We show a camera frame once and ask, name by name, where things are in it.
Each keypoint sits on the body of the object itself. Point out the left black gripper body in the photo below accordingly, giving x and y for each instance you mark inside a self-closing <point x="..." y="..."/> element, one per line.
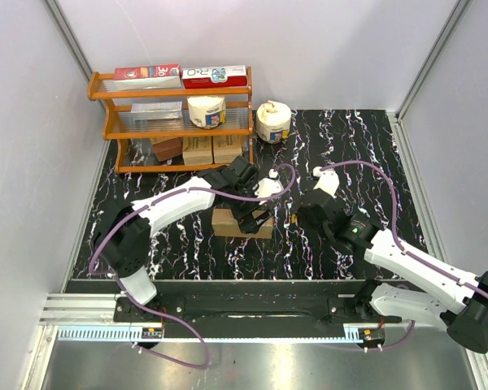
<point x="243" y="211"/>

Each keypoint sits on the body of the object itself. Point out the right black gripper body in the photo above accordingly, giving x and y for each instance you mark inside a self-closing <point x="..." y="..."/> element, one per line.
<point x="306" y="222"/>

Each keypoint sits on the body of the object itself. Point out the brown cardboard express box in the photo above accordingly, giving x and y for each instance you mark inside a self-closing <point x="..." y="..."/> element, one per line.
<point x="225" y="225"/>

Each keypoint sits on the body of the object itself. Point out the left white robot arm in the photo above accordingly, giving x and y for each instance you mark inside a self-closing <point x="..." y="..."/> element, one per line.
<point x="123" y="237"/>

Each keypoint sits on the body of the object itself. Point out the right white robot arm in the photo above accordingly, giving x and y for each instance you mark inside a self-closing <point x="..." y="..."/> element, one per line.
<point x="366" y="240"/>

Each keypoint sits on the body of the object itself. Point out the right small cardboard box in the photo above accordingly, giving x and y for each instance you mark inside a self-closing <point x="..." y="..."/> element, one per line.
<point x="226" y="148"/>

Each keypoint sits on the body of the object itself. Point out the small cardboard box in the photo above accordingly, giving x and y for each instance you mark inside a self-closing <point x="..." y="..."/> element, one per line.
<point x="226" y="148"/>
<point x="197" y="150"/>

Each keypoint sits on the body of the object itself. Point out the middle small cardboard box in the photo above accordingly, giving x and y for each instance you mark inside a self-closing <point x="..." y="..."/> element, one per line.
<point x="197" y="150"/>

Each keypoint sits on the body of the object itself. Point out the dark brown small box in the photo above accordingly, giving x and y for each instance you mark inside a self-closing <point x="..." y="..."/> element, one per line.
<point x="166" y="148"/>

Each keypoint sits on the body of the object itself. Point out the red white toothpaste box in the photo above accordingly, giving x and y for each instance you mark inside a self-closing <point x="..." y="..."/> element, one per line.
<point x="214" y="77"/>

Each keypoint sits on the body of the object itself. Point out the red silver toothpaste box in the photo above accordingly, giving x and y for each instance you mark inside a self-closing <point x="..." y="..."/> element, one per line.
<point x="163" y="76"/>

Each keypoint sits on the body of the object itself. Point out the toilet paper roll on table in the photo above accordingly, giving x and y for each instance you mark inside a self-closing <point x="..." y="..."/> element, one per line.
<point x="273" y="122"/>

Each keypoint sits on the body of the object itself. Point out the orange wooden shelf rack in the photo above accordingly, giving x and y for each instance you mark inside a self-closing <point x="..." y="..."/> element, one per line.
<point x="134" y="151"/>

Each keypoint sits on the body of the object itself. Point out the toilet paper roll on shelf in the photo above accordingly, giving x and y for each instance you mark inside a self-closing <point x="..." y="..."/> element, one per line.
<point x="206" y="111"/>

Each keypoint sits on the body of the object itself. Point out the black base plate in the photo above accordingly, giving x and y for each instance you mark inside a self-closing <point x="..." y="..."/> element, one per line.
<point x="258" y="309"/>

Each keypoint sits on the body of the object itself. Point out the aluminium frame rail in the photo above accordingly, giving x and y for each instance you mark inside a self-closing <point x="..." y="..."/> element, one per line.
<point x="85" y="308"/>

